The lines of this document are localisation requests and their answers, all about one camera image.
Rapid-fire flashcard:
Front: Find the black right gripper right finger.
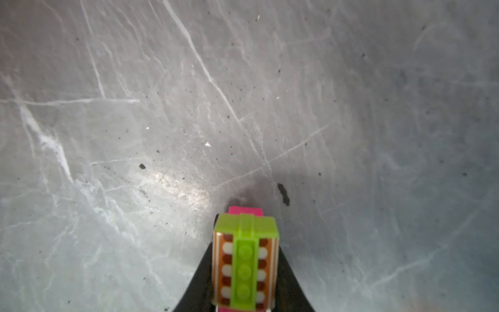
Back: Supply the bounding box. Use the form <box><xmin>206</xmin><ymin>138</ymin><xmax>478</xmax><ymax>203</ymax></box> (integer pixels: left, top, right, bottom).
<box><xmin>273</xmin><ymin>247</ymin><xmax>315</xmax><ymax>312</ymax></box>

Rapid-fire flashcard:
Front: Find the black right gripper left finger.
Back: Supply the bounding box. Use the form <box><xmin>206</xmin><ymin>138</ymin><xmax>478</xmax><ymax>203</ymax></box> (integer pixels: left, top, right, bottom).
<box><xmin>173</xmin><ymin>243</ymin><xmax>214</xmax><ymax>312</ymax></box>

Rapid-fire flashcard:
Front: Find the pink green toy car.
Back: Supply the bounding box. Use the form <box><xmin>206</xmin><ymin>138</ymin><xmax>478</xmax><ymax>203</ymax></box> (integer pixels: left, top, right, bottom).
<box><xmin>211</xmin><ymin>206</ymin><xmax>279</xmax><ymax>311</ymax></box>

